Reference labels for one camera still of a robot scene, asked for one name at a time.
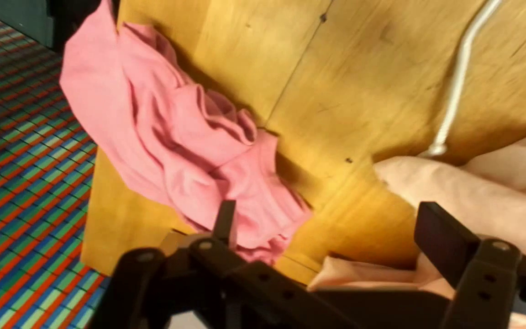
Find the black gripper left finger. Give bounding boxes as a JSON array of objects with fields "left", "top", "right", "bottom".
[{"left": 88, "top": 200, "right": 314, "bottom": 329}]

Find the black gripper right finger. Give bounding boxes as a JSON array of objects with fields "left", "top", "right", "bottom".
[{"left": 413, "top": 202, "right": 526, "bottom": 329}]

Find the peach cloth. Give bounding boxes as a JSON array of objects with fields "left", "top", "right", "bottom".
[{"left": 305, "top": 121, "right": 526, "bottom": 329}]

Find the pink cloth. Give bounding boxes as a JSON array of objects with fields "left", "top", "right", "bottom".
[{"left": 58, "top": 0, "right": 314, "bottom": 267}]

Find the thin white rope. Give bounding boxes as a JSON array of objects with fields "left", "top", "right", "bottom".
[{"left": 424, "top": 0, "right": 504, "bottom": 160}]

